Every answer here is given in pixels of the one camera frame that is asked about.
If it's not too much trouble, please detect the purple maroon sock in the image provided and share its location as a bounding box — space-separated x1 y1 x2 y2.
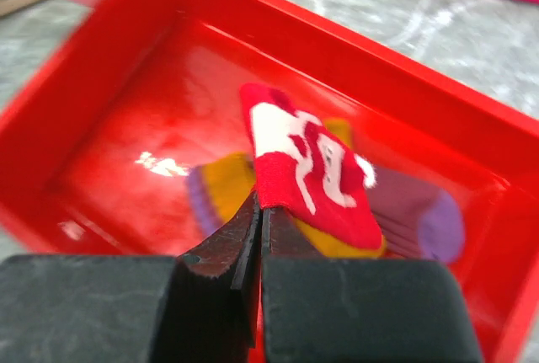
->
185 152 256 236
294 118 467 265

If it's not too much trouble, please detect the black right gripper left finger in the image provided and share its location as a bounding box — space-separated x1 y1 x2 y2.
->
1 195 259 362

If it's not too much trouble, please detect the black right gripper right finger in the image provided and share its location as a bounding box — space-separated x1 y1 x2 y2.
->
261 208 483 362

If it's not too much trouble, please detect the red plastic tray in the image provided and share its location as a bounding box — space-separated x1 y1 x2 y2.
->
1 0 538 362

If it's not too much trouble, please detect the red cat pattern sock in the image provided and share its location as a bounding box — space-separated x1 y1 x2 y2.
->
239 83 385 257

